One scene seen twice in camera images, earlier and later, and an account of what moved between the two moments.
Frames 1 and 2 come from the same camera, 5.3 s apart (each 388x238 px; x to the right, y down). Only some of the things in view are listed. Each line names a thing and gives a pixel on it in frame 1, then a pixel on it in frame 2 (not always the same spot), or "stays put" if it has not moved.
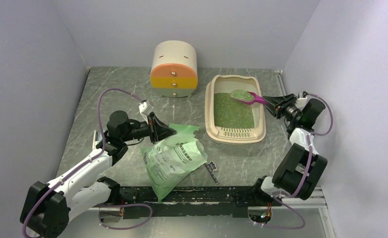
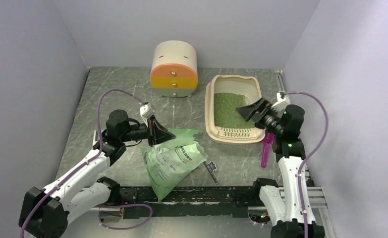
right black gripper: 278,104 to 262,106
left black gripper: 157,129 stays put
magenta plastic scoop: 247,97 to 267,139
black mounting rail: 232,202 stays put
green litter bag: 169,160 stays put
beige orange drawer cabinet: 174,72 stays put
